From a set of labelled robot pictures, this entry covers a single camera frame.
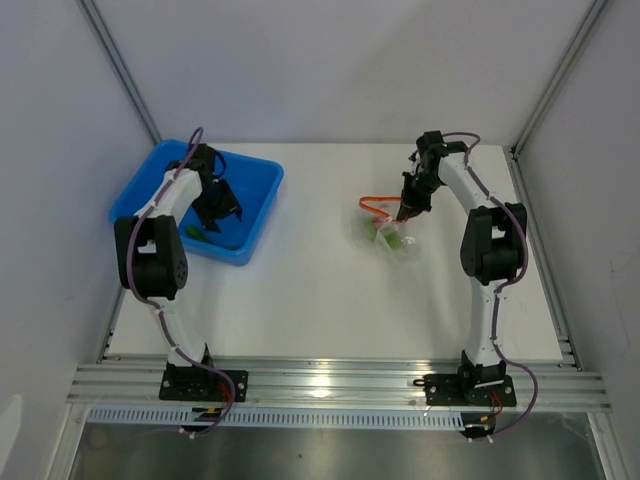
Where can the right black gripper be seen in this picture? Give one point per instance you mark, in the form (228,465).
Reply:
(411,205)

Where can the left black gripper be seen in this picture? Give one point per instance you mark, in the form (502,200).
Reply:
(228,207)

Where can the green grape bunch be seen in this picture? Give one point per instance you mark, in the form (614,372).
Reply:
(391,240)

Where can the clear zip top bag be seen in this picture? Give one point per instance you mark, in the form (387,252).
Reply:
(375,227)

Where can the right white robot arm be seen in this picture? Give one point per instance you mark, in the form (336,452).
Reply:
(493,251)

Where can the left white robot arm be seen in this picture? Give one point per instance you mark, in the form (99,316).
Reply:
(151,257)

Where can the blue plastic bin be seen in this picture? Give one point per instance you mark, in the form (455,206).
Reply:
(253,181)

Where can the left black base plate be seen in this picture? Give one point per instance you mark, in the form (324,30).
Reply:
(192,384)

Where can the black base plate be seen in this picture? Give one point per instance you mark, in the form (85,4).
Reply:
(447,390)
(192,384)

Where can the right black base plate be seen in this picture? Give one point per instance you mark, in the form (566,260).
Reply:
(447,390)

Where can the white slotted cable duct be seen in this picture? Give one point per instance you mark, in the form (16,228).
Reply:
(285,418)

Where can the aluminium mounting rail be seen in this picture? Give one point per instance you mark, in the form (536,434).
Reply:
(333,383)

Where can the left aluminium frame post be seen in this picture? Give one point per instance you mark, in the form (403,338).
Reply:
(111,51)

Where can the aluminium frame post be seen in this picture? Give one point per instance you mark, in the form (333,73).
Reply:
(111,51)
(568,60)

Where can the right aluminium frame post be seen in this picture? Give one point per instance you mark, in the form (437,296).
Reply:
(568,60)

